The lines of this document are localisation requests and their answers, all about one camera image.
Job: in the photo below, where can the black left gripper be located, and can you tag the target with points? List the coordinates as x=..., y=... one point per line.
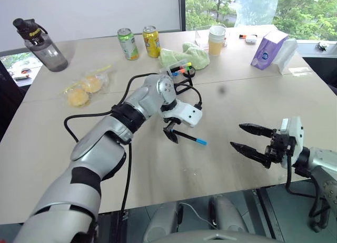
x=171, y=120

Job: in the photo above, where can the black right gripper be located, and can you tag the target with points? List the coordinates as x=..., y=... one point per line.
x=280, y=148

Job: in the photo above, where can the black pen with blue cap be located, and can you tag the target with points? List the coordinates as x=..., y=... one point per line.
x=190, y=139

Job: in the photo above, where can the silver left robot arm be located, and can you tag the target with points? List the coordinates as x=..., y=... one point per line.
x=105, y=143

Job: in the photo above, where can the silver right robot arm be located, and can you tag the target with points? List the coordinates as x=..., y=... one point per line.
x=321, y=158

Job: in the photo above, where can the blue marker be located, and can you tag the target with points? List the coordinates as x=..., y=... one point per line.
x=176, y=73

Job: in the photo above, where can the clear plastic marker case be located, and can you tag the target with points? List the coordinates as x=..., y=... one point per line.
x=168, y=69

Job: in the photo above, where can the orange highlighter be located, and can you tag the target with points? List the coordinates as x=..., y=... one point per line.
x=182, y=68

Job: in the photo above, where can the green highlighter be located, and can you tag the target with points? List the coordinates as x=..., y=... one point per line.
x=187, y=67

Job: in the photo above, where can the grey rounded robot leg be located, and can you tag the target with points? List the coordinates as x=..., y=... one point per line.
x=163, y=222
x=227, y=214

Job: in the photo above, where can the light green cloth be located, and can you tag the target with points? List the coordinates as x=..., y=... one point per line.
x=196, y=56

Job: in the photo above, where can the clear plastic bread bag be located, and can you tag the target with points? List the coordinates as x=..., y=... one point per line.
x=105, y=79

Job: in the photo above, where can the purple tissue box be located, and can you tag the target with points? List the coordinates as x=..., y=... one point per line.
x=266, y=52

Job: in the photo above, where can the yellow drink can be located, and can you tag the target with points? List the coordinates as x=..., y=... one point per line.
x=152, y=42

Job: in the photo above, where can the yellow bread bun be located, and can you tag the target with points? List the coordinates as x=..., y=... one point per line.
x=91, y=84
x=78, y=98

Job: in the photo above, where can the green drink can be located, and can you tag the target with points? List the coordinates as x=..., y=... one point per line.
x=129, y=45

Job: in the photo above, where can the clear acrylic stand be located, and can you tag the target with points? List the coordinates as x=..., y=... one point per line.
x=201, y=37

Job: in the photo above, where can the grey robot torso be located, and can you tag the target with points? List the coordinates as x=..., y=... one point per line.
x=216, y=237

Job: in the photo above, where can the white and yellow paper cups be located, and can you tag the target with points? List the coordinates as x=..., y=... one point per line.
x=216, y=42

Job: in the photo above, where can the orange marker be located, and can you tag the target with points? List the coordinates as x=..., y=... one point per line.
x=242, y=36

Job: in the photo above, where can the small black object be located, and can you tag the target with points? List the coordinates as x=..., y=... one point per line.
x=322, y=46

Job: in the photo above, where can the translucent plastic bag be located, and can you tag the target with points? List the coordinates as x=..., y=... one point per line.
x=256, y=5

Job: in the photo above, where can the grey water bottle black lid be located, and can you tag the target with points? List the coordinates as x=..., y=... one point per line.
x=46, y=52

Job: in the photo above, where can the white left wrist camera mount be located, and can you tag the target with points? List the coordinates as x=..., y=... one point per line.
x=190, y=114

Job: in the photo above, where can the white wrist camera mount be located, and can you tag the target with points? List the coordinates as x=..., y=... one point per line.
x=190, y=114
x=296, y=137

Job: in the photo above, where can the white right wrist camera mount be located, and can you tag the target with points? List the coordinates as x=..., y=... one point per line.
x=296, y=137

